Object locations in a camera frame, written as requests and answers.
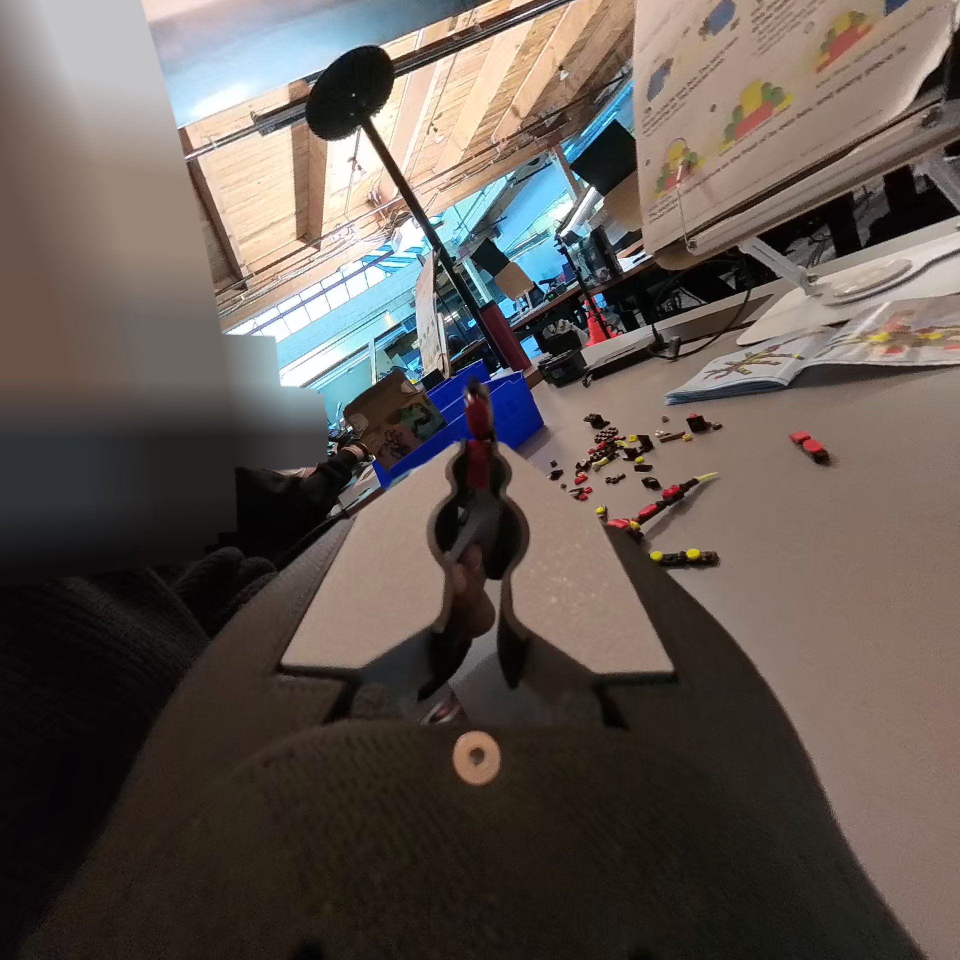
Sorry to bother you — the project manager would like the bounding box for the pile of loose lego pieces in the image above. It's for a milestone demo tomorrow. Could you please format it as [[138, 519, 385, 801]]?
[[546, 411, 725, 502]]

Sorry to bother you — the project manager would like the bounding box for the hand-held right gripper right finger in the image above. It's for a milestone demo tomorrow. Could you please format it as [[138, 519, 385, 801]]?
[[489, 442, 677, 689]]

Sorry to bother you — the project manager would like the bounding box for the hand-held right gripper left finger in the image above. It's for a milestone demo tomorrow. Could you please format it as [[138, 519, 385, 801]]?
[[279, 441, 470, 699]]

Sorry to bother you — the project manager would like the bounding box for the blue plastic bin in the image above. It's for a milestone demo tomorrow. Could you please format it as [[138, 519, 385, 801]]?
[[371, 367, 546, 489]]

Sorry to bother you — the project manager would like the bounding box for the orange traffic cone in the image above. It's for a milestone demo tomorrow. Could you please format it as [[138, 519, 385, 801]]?
[[583, 296, 624, 348]]

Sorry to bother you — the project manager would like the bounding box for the printed cardboard box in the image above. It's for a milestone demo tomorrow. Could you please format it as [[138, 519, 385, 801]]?
[[343, 369, 449, 464]]

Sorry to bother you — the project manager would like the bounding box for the person's left hand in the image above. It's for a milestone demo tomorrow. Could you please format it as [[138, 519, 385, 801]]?
[[448, 551, 498, 639]]

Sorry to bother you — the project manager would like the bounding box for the black power strip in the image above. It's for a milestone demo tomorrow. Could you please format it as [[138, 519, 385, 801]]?
[[583, 333, 657, 374]]

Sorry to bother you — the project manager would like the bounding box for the black cable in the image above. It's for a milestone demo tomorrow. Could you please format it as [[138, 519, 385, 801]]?
[[645, 281, 753, 363]]

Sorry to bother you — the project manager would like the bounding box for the black yellow lego spider model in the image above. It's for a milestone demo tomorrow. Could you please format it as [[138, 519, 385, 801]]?
[[596, 471, 723, 569]]

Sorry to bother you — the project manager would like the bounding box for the black pole round top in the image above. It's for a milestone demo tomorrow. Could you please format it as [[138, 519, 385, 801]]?
[[304, 43, 498, 354]]

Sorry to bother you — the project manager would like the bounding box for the small black case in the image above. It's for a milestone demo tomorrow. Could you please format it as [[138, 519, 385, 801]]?
[[536, 348, 588, 389]]

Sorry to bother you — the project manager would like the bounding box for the dark red water bottle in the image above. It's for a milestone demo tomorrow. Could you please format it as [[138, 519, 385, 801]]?
[[482, 302, 520, 374]]

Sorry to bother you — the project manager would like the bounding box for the large printed instruction sheet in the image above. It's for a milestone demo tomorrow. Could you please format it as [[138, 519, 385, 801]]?
[[633, 0, 957, 260]]

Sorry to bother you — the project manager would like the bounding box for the red black lego assembly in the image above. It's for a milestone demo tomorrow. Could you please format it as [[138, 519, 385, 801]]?
[[446, 377, 502, 564]]

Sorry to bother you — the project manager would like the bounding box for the person's black sweater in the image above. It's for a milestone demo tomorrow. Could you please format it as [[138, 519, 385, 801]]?
[[0, 547, 282, 939]]

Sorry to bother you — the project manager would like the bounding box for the lego instruction booklet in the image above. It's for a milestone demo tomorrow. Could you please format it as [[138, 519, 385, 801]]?
[[663, 294, 960, 406]]

